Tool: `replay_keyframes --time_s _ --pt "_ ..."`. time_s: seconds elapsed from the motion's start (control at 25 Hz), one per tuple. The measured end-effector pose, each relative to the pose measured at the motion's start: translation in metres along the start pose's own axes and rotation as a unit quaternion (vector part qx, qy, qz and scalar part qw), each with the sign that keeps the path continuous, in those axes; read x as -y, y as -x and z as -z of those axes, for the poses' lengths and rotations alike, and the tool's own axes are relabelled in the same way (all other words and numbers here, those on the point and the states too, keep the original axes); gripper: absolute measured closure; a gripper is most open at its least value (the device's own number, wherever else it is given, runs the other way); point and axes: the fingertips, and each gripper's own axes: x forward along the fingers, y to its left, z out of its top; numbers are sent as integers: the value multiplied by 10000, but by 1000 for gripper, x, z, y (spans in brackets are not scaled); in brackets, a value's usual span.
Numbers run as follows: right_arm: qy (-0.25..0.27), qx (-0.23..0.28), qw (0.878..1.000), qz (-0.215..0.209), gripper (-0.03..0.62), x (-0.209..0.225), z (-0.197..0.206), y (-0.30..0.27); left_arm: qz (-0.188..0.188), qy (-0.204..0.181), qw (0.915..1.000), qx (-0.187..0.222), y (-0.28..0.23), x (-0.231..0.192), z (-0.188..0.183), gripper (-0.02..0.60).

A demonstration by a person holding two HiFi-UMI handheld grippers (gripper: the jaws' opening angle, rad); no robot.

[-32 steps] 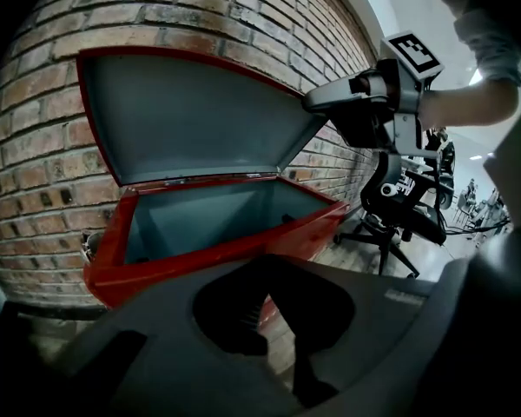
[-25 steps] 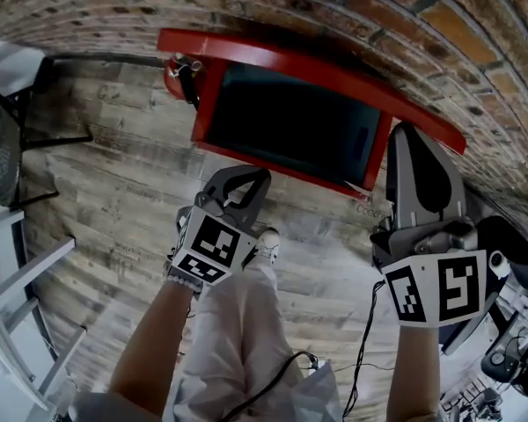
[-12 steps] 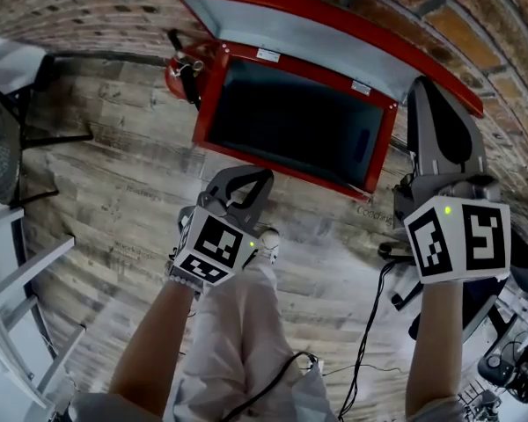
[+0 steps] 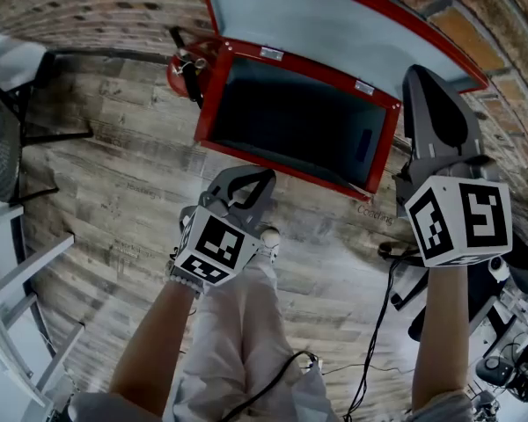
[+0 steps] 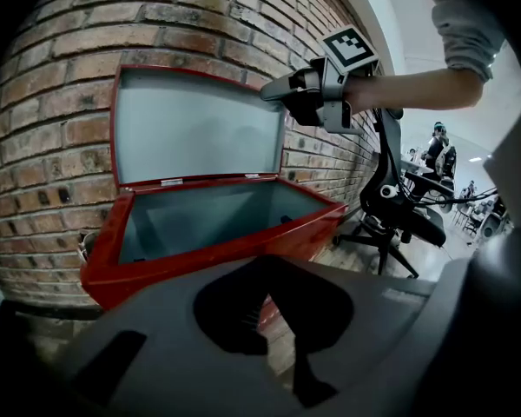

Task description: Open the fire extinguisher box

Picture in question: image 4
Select white cylindrical camera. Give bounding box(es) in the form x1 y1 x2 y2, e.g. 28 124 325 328
487 256 512 284

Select black wicker chair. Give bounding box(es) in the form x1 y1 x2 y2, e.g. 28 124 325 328
0 49 94 205

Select red fire extinguisher box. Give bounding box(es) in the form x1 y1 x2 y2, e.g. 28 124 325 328
193 37 403 202

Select light trousers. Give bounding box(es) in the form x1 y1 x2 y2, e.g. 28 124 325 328
171 251 292 422

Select white shoe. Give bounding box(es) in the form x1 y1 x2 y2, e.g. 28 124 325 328
259 227 283 259

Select white bead bracelet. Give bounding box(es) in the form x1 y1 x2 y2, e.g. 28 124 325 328
164 260 206 297

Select red fire extinguisher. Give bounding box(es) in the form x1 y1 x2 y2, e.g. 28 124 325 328
165 25 224 110

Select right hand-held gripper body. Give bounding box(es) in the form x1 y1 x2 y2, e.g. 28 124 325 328
394 153 514 269

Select light grey shirt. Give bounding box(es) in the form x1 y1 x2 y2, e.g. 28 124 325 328
68 356 475 422

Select person's right forearm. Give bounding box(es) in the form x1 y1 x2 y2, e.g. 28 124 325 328
410 263 473 413

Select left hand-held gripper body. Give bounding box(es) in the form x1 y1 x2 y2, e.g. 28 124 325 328
172 194 264 287

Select white desk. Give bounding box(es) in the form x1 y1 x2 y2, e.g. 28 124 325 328
0 204 88 422

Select black office chair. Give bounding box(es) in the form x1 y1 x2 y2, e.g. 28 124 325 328
377 217 528 368

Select black cable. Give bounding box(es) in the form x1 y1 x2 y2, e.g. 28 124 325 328
341 251 420 422
209 348 321 422

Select person's left forearm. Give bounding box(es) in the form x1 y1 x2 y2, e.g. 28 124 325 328
108 273 204 422

